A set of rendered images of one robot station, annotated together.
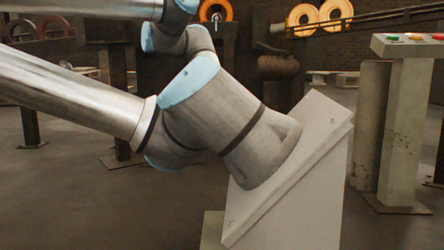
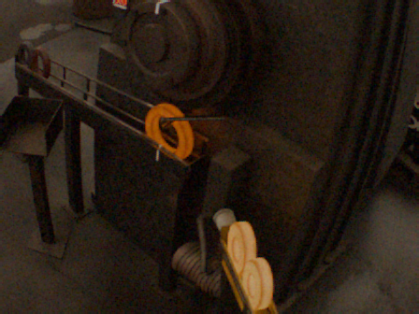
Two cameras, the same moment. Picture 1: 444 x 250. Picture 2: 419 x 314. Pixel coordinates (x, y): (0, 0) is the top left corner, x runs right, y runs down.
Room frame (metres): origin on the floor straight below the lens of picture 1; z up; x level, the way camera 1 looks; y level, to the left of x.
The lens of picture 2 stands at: (0.82, -0.88, 1.76)
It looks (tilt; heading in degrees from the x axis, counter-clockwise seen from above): 38 degrees down; 35
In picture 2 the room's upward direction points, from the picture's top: 9 degrees clockwise
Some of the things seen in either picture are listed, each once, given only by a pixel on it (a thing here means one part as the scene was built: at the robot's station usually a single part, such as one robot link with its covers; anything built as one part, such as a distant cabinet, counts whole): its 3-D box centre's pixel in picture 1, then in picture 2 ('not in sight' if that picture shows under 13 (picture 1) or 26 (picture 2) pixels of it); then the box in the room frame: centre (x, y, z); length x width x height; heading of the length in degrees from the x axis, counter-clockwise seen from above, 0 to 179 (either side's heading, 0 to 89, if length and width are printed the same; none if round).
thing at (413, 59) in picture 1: (404, 124); not in sight; (1.12, -0.65, 0.31); 0.24 x 0.16 x 0.62; 89
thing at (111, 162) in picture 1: (113, 92); (35, 182); (1.58, 0.52, 0.36); 0.26 x 0.20 x 0.72; 124
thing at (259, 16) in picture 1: (258, 28); (226, 188); (1.88, -0.22, 0.68); 0.11 x 0.08 x 0.24; 179
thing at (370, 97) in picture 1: (370, 126); not in sight; (1.28, -0.61, 0.26); 0.12 x 0.12 x 0.52
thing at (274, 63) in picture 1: (276, 105); (201, 303); (1.73, -0.31, 0.27); 0.22 x 0.13 x 0.53; 89
